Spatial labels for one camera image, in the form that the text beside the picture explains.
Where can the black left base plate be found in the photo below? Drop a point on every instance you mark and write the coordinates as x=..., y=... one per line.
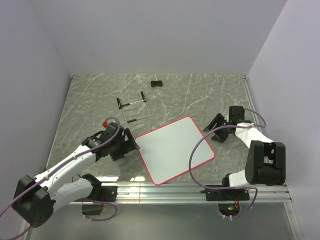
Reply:
x=109, y=193

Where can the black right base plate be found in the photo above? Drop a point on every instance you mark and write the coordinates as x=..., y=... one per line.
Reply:
x=225, y=195

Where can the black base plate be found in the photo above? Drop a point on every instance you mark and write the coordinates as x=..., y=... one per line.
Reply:
x=225, y=195
x=109, y=193

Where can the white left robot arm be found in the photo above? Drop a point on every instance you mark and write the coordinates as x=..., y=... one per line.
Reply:
x=37, y=198

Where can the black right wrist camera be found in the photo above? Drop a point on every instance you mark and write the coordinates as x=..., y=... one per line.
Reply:
x=236, y=113

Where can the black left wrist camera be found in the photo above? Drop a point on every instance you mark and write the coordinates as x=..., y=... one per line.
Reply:
x=113, y=129

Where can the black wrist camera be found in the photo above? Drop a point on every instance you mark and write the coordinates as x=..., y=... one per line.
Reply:
x=236, y=113
x=113, y=129

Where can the yellow whiteboard eraser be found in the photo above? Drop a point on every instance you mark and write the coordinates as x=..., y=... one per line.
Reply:
x=156, y=83

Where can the pink framed whiteboard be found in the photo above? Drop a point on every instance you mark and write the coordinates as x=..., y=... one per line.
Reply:
x=165, y=151

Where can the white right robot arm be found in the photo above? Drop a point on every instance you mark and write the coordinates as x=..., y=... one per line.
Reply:
x=266, y=159

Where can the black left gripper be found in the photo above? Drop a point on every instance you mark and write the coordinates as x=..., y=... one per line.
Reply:
x=128, y=145

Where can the wire whiteboard easel stand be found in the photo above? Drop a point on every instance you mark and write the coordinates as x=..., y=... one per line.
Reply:
x=123, y=105

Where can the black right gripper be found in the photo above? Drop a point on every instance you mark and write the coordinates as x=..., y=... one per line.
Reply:
x=218, y=119

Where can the aluminium mounting rail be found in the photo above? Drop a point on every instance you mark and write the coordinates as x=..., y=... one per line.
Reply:
x=184, y=193

